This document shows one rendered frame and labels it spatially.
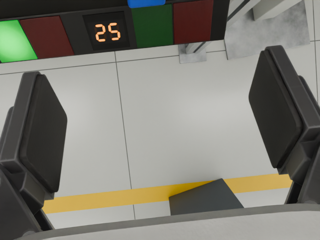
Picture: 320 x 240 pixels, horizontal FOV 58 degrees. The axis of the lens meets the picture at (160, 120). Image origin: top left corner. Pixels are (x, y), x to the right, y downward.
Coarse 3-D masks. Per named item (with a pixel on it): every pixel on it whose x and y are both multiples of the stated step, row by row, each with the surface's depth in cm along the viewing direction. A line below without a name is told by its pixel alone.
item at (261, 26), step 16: (272, 0) 71; (288, 0) 66; (256, 16) 83; (272, 16) 82; (288, 16) 85; (304, 16) 85; (240, 32) 85; (256, 32) 85; (272, 32) 85; (288, 32) 85; (304, 32) 85; (240, 48) 86; (256, 48) 86
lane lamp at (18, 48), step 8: (0, 24) 21; (8, 24) 21; (16, 24) 21; (0, 32) 21; (8, 32) 21; (16, 32) 21; (0, 40) 22; (8, 40) 22; (16, 40) 22; (24, 40) 22; (0, 48) 22; (8, 48) 22; (16, 48) 22; (24, 48) 22; (0, 56) 23; (8, 56) 23; (16, 56) 23; (24, 56) 23; (32, 56) 23
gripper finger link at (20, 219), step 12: (0, 180) 8; (0, 192) 8; (12, 192) 8; (0, 204) 8; (12, 204) 8; (24, 204) 8; (0, 216) 8; (12, 216) 8; (24, 216) 8; (36, 216) 10; (0, 228) 8; (12, 228) 8; (24, 228) 8; (36, 228) 8; (48, 228) 10
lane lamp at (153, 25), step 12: (132, 12) 21; (144, 12) 21; (156, 12) 21; (168, 12) 21; (144, 24) 22; (156, 24) 22; (168, 24) 22; (144, 36) 22; (156, 36) 23; (168, 36) 23
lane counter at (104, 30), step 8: (88, 16) 21; (96, 16) 21; (104, 16) 21; (112, 16) 21; (120, 16) 21; (88, 24) 21; (96, 24) 21; (104, 24) 21; (112, 24) 21; (120, 24) 21; (88, 32) 22; (96, 32) 22; (104, 32) 22; (112, 32) 22; (120, 32) 22; (96, 40) 22; (104, 40) 22; (112, 40) 23; (120, 40) 23; (128, 40) 23; (96, 48) 23; (104, 48) 23; (112, 48) 23
